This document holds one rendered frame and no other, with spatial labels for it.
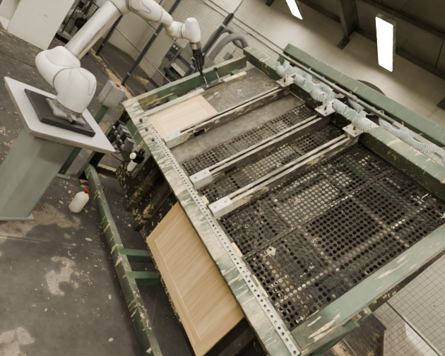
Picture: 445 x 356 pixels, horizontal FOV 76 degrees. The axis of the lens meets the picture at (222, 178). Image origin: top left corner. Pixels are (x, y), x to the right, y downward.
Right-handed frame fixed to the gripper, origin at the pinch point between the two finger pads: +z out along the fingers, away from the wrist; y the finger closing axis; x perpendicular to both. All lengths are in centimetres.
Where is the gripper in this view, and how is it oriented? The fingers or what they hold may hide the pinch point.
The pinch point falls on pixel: (200, 70)
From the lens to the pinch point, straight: 257.7
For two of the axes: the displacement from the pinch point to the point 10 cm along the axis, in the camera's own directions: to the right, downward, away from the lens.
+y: -8.7, 4.4, -2.4
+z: 1.2, 6.4, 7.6
